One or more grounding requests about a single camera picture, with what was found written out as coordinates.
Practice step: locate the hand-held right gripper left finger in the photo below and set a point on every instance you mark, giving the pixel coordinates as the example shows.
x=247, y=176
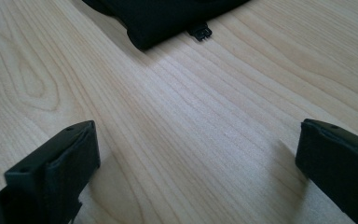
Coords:
x=52, y=174

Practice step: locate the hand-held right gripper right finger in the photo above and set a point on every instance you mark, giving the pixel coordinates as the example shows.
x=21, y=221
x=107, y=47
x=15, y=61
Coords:
x=341, y=168

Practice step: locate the black cloth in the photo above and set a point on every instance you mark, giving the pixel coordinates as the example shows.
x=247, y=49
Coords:
x=161, y=18

